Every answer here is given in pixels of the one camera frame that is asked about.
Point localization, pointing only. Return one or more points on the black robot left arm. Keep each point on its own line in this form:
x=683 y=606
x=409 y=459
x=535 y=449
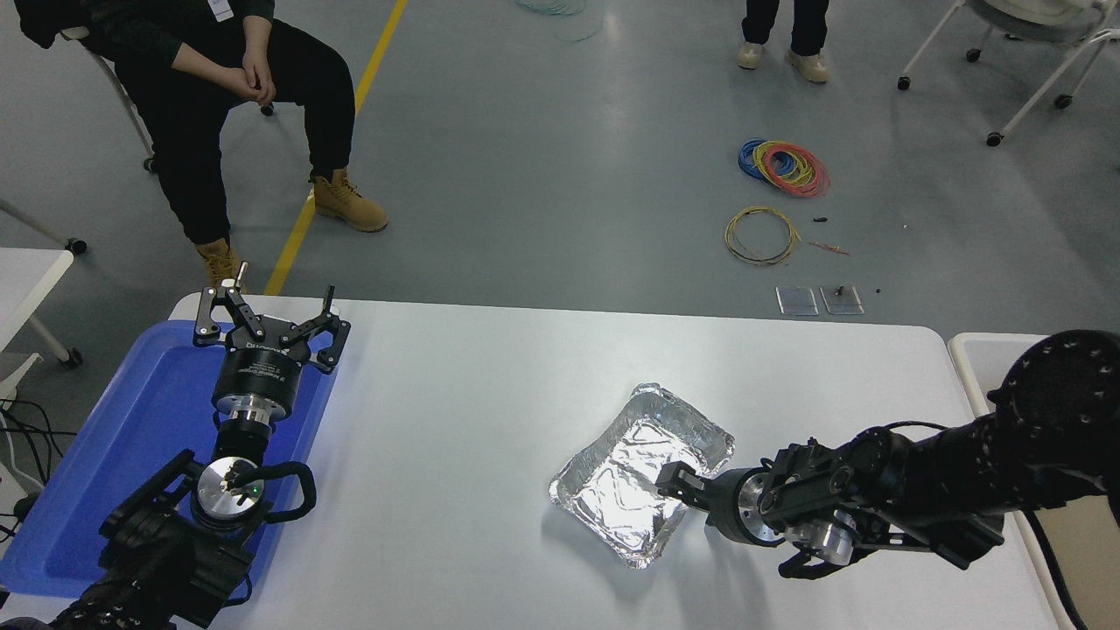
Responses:
x=157 y=560

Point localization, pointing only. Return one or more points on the seated person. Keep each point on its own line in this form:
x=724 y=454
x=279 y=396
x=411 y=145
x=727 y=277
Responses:
x=201 y=105

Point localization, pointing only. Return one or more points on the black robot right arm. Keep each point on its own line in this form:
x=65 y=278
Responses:
x=962 y=472

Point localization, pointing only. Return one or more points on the standing person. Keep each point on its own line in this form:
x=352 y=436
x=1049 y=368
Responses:
x=809 y=31

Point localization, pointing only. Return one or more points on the blue plastic tray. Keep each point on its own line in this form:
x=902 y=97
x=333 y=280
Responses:
x=140 y=429

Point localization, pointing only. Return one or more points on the white wheeled chair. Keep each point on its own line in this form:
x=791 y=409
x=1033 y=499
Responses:
x=131 y=109

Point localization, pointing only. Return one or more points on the large pale bin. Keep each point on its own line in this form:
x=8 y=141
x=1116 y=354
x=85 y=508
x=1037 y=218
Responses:
x=984 y=367

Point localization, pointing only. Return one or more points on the silver foil tray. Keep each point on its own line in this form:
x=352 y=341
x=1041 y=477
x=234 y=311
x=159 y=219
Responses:
x=626 y=490

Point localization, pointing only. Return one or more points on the clear square plate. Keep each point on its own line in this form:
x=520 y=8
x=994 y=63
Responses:
x=797 y=301
x=842 y=302

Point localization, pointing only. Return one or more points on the white frame chair with casters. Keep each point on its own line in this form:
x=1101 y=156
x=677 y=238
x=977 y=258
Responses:
x=1032 y=13

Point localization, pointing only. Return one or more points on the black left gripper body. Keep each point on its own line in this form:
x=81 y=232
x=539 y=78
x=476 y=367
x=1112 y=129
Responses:
x=261 y=372

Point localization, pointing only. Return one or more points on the seated person's left hand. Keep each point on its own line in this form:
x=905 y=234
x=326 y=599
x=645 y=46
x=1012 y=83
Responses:
x=262 y=74

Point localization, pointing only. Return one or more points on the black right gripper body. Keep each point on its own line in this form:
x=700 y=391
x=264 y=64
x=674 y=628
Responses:
x=724 y=503

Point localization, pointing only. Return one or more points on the grey furniture leg with caster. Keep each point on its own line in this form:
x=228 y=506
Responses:
x=44 y=229

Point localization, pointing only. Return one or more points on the seated person's right hand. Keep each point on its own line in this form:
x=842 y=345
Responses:
x=239 y=81

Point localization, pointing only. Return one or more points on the white side table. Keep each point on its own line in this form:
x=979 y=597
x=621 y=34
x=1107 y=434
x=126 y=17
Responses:
x=26 y=280

